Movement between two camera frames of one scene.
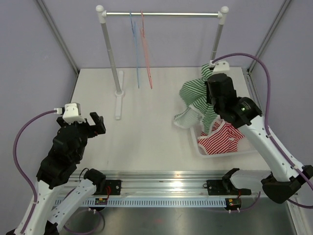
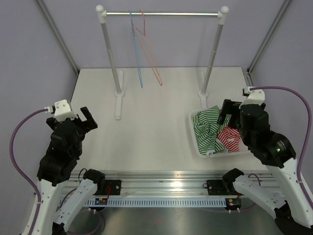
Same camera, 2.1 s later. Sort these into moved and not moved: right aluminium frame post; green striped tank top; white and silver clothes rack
Moved: green striped tank top
Not moved: right aluminium frame post; white and silver clothes rack
